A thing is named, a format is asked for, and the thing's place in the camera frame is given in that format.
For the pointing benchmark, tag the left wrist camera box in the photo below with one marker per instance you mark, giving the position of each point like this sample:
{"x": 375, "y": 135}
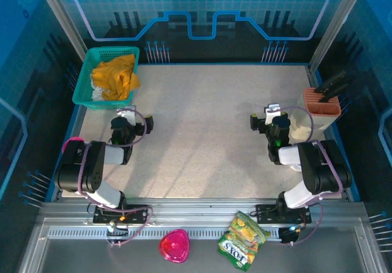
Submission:
{"x": 130, "y": 117}

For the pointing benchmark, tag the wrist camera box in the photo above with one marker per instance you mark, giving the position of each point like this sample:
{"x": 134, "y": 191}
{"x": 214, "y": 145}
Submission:
{"x": 130, "y": 117}
{"x": 271, "y": 114}

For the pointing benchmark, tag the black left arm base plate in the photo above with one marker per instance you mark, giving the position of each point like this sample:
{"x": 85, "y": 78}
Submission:
{"x": 137, "y": 215}

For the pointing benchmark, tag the aluminium frame post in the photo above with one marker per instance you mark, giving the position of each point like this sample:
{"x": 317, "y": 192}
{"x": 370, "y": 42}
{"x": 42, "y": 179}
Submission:
{"x": 333, "y": 22}
{"x": 61, "y": 19}

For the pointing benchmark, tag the pink plastic cup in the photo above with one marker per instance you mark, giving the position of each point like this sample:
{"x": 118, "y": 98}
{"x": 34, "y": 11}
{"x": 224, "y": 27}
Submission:
{"x": 73, "y": 140}

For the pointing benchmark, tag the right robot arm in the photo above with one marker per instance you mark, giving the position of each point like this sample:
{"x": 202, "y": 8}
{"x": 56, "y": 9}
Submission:
{"x": 318, "y": 169}

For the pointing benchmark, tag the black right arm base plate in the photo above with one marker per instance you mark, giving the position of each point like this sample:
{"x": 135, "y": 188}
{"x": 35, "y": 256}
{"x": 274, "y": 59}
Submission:
{"x": 266, "y": 213}

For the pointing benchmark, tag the yellow t-shirt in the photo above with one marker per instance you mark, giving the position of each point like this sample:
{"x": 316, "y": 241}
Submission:
{"x": 118, "y": 77}

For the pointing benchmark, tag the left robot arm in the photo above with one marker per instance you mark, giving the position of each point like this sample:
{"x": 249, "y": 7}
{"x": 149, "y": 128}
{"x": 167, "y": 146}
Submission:
{"x": 92, "y": 166}

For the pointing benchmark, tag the pink plastic bowl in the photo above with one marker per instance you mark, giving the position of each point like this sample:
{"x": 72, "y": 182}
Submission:
{"x": 174, "y": 245}

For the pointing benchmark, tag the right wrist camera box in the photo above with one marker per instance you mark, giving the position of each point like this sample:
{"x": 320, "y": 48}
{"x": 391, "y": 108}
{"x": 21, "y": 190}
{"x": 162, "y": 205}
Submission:
{"x": 271, "y": 114}

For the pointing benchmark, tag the beige knife block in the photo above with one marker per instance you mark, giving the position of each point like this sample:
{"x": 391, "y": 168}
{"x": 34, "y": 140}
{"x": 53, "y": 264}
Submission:
{"x": 321, "y": 103}

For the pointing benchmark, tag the aluminium front rail frame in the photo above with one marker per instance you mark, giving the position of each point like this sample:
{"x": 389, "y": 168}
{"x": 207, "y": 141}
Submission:
{"x": 196, "y": 211}

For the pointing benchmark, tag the teal plastic mesh basket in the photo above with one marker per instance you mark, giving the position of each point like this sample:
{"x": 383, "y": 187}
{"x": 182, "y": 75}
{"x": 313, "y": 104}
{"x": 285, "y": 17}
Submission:
{"x": 116, "y": 52}

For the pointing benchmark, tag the small white container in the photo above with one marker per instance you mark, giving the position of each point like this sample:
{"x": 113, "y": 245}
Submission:
{"x": 294, "y": 167}

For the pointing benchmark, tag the white t-shirt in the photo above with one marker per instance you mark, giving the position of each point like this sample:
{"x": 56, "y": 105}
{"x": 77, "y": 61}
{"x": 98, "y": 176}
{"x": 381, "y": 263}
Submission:
{"x": 96, "y": 94}

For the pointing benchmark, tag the green yellow snack bag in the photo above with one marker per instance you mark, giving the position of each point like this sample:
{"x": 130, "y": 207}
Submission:
{"x": 242, "y": 242}

